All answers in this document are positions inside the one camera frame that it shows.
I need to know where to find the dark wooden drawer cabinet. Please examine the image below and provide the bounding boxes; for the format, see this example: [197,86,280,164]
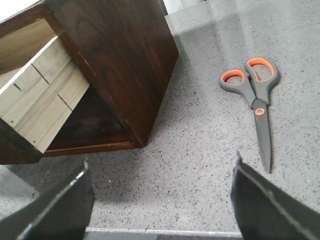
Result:
[0,0,179,159]

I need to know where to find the grey orange scissors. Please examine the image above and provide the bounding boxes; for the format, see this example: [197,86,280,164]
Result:
[218,57,281,173]

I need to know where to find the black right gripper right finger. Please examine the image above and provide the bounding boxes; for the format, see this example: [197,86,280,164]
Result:
[230,153,320,240]

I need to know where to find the pulled-out wooden drawer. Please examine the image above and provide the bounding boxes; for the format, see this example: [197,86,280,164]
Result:
[0,19,90,165]

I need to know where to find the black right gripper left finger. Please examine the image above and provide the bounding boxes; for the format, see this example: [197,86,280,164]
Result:
[0,161,95,240]

